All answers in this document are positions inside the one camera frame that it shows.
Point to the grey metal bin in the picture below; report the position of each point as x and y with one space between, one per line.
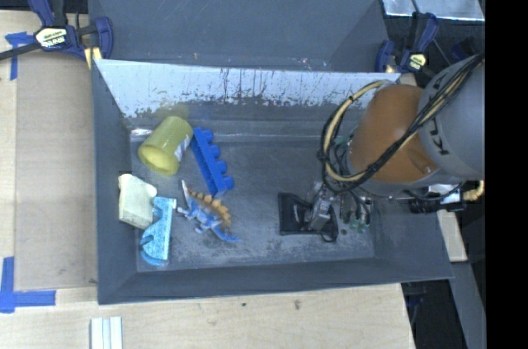
255 157

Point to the blue and orange toy dinosaur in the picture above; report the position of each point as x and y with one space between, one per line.
208 213

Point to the blue toy building block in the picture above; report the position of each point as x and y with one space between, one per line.
212 161

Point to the light blue sponge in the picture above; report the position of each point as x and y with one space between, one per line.
158 232

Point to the yellow plastic cup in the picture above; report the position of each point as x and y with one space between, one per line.
165 145

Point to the pale yellow sponge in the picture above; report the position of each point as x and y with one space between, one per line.
134 201

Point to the pale wood board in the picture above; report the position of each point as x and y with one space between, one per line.
53 174

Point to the black cylinder on white bracket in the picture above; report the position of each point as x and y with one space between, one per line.
425 206

